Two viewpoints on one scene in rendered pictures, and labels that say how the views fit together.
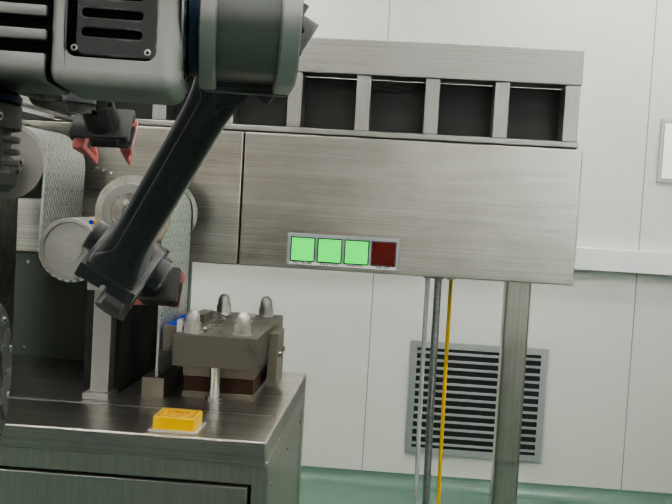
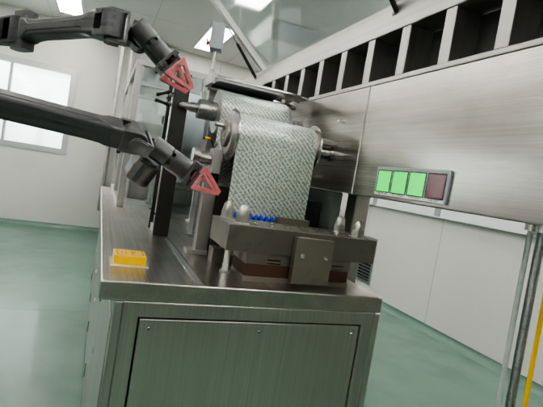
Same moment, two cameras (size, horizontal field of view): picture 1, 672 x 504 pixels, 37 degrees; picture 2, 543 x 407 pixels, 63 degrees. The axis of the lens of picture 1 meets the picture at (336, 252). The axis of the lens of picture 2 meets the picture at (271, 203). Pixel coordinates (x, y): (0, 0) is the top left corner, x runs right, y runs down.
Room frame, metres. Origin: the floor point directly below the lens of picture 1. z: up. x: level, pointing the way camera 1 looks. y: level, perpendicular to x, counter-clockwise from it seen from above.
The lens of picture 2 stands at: (1.50, -0.79, 1.14)
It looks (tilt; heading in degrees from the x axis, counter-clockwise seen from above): 3 degrees down; 64
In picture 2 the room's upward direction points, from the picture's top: 9 degrees clockwise
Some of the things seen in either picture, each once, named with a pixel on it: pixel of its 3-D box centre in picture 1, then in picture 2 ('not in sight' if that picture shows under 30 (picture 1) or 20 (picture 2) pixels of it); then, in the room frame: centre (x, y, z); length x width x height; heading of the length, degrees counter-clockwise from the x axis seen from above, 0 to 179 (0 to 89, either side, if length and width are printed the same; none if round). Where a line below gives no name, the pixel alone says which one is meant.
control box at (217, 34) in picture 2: not in sight; (215, 37); (1.97, 0.94, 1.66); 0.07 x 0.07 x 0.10; 71
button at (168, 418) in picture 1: (178, 420); (128, 258); (1.66, 0.25, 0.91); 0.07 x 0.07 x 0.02; 86
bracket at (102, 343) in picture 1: (103, 317); (202, 200); (1.86, 0.43, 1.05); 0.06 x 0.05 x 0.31; 176
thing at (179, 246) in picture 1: (174, 280); (270, 190); (2.02, 0.33, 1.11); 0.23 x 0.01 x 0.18; 176
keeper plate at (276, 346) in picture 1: (276, 356); (311, 261); (2.06, 0.11, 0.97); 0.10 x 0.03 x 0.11; 176
